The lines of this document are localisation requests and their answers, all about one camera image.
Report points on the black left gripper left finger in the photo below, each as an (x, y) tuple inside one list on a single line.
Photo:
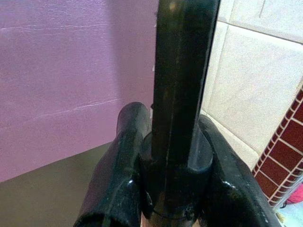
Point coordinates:
[(118, 170)]

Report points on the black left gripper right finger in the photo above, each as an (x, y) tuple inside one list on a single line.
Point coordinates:
[(232, 179)]

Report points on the pink cloth item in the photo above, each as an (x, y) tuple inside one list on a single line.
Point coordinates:
[(295, 197)]

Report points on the purple panel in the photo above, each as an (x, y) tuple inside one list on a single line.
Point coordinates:
[(71, 80)]

